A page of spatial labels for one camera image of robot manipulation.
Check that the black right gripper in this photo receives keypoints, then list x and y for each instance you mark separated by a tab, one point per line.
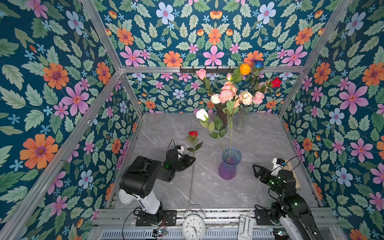
266	172

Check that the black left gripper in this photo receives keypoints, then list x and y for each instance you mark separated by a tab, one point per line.
185	158

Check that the purple ribbed glass vase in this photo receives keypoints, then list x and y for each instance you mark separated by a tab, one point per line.
229	165

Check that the white rose stem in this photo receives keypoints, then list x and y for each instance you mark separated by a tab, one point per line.
215	127
215	98

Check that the clear glass cup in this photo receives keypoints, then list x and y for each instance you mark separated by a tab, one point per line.
241	119

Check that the dark pink ribbed glass vase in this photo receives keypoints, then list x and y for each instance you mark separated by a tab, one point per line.
222	115

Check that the pink double carnation stem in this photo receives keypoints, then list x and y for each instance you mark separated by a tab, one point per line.
258	97

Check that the cream double-bloom flower stem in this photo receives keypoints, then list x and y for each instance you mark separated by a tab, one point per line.
244	102

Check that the pink cream peony spray stem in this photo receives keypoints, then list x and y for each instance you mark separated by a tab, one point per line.
230	100

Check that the pink rose stem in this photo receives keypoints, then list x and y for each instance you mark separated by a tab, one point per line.
202	75

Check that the red rose stem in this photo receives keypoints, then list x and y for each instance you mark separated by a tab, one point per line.
196	145
268	87

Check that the yellow rose stem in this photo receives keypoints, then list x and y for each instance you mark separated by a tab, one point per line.
240	73

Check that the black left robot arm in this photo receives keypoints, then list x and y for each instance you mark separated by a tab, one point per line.
138	180

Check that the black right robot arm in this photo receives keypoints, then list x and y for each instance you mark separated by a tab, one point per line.
289	209

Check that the beige cloth roll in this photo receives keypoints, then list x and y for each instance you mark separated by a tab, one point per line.
290	167

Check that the white twin-bell alarm clock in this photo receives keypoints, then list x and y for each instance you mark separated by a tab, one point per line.
194	226

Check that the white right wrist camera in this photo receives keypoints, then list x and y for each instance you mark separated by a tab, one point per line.
279	164

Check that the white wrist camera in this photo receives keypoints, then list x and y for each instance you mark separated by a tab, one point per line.
180	150
279	164

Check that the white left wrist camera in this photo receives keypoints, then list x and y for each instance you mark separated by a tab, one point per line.
180	150

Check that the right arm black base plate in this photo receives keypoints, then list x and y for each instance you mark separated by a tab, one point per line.
263	218

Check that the white plastic clip bracket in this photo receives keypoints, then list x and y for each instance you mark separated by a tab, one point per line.
245	228

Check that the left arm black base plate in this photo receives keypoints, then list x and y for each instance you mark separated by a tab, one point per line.
164	217

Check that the black hook rail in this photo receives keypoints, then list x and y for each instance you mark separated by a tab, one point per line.
212	70

